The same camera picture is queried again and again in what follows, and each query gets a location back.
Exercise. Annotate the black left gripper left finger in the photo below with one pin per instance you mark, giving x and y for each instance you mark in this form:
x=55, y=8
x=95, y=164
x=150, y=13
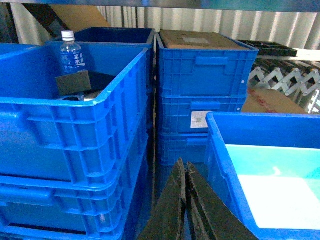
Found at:
x=167, y=220

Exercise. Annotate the bottom blue ribbed crate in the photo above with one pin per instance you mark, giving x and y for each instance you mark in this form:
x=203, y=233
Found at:
x=62, y=230

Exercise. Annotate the rear dark blue crate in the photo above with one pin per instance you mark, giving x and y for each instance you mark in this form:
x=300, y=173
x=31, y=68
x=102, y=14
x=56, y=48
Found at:
x=132, y=37

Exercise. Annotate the back middle blue crate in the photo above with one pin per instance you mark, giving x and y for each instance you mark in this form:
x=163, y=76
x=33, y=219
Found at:
x=187, y=114

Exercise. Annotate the middle blue ribbed crate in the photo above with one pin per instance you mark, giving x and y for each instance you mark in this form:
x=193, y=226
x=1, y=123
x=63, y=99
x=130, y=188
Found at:
x=77, y=210

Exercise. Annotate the back top blue crate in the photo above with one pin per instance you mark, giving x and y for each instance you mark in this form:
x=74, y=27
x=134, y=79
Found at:
x=204, y=72

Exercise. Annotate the upper smooth blue bin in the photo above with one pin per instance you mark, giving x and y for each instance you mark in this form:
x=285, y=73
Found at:
x=265, y=167

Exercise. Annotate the brown cardboard box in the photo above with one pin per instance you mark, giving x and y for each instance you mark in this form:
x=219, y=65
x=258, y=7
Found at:
x=270, y=101

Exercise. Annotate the clear water bottle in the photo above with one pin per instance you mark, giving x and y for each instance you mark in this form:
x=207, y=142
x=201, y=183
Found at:
x=71, y=54

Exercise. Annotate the brown cardboard sheet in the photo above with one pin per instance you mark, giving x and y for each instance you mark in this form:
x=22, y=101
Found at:
x=178, y=39

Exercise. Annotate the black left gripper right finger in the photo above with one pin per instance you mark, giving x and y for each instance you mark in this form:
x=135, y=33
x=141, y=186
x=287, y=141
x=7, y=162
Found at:
x=209, y=218

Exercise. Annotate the blue ribbed crate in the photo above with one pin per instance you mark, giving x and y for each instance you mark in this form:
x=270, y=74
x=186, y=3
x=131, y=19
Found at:
x=49, y=142
x=62, y=230
x=77, y=210

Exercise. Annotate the silver expandable conveyor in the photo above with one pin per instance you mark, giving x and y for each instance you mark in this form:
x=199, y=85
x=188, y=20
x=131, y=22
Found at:
x=298, y=80

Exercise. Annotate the black tray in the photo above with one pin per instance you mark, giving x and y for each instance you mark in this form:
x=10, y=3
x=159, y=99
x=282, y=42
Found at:
x=273, y=49

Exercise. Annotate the top blue ribbed crate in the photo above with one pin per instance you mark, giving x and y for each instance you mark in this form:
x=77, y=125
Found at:
x=49, y=142

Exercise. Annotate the back bottom blue crate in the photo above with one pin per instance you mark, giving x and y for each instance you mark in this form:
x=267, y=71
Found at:
x=189, y=147

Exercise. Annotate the dark foam pad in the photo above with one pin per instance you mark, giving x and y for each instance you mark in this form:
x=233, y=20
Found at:
x=84, y=81

